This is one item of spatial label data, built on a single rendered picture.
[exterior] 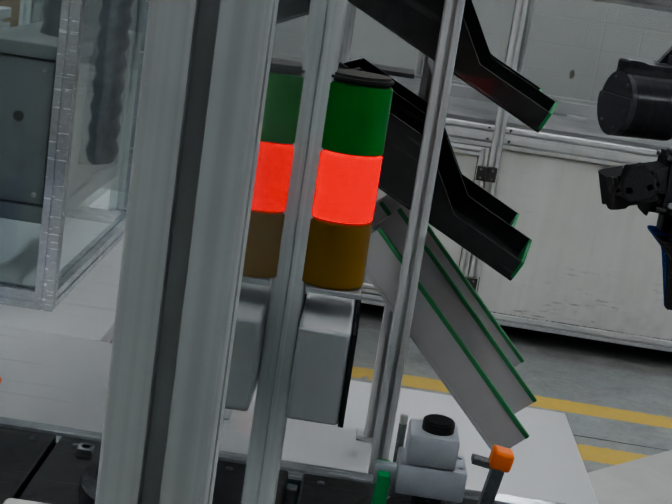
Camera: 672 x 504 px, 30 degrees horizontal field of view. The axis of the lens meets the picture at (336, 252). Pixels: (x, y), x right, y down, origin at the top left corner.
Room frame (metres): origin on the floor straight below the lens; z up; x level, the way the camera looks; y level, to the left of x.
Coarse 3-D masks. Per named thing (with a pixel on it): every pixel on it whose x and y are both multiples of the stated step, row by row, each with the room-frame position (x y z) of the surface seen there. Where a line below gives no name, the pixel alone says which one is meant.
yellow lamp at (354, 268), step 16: (320, 224) 0.88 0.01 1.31; (336, 224) 0.88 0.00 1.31; (352, 224) 0.89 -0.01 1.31; (368, 224) 0.90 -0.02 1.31; (320, 240) 0.88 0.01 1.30; (336, 240) 0.88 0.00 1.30; (352, 240) 0.88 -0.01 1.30; (368, 240) 0.90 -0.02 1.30; (320, 256) 0.88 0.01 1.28; (336, 256) 0.88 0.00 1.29; (352, 256) 0.89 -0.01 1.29; (304, 272) 0.89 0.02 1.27; (320, 272) 0.88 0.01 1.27; (336, 272) 0.88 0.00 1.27; (352, 272) 0.89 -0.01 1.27; (336, 288) 0.88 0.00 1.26; (352, 288) 0.89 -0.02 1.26
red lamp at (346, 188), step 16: (320, 160) 0.89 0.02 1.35; (336, 160) 0.88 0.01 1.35; (352, 160) 0.88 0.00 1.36; (368, 160) 0.89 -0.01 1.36; (320, 176) 0.89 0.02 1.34; (336, 176) 0.88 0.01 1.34; (352, 176) 0.88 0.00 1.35; (368, 176) 0.89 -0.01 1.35; (320, 192) 0.89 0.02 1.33; (336, 192) 0.88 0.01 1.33; (352, 192) 0.88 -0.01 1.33; (368, 192) 0.89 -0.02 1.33; (320, 208) 0.89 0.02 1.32; (336, 208) 0.88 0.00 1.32; (352, 208) 0.88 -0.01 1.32; (368, 208) 0.89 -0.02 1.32
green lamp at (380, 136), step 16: (336, 96) 0.89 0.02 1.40; (352, 96) 0.88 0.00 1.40; (368, 96) 0.88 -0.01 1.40; (384, 96) 0.89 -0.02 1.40; (336, 112) 0.88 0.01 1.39; (352, 112) 0.88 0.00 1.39; (368, 112) 0.88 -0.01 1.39; (384, 112) 0.89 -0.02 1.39; (336, 128) 0.88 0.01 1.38; (352, 128) 0.88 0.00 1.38; (368, 128) 0.88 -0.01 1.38; (384, 128) 0.90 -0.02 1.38; (336, 144) 0.88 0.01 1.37; (352, 144) 0.88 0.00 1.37; (368, 144) 0.88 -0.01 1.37; (384, 144) 0.90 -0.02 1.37
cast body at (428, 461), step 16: (432, 416) 1.10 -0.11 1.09; (416, 432) 1.08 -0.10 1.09; (432, 432) 1.08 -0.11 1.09; (448, 432) 1.08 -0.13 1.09; (400, 448) 1.11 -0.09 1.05; (416, 448) 1.07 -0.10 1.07; (432, 448) 1.07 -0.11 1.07; (448, 448) 1.07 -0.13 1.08; (384, 464) 1.09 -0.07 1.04; (400, 464) 1.07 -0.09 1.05; (416, 464) 1.07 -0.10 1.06; (432, 464) 1.07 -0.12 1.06; (448, 464) 1.07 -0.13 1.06; (464, 464) 1.09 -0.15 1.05; (400, 480) 1.07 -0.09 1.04; (416, 480) 1.07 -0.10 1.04; (432, 480) 1.07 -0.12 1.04; (448, 480) 1.07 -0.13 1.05; (464, 480) 1.07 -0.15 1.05; (432, 496) 1.07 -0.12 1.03; (448, 496) 1.07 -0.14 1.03
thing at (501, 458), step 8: (496, 448) 1.09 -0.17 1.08; (504, 448) 1.10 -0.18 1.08; (472, 456) 1.09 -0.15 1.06; (480, 456) 1.10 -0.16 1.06; (496, 456) 1.08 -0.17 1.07; (504, 456) 1.08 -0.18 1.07; (512, 456) 1.08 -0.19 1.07; (480, 464) 1.09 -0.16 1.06; (488, 464) 1.09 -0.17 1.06; (496, 464) 1.08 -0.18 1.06; (504, 464) 1.08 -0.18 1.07; (488, 472) 1.10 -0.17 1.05; (496, 472) 1.09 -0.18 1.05; (488, 480) 1.09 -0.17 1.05; (496, 480) 1.09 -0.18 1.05; (488, 488) 1.09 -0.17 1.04; (496, 488) 1.09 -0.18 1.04; (480, 496) 1.10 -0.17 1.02; (488, 496) 1.09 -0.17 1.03
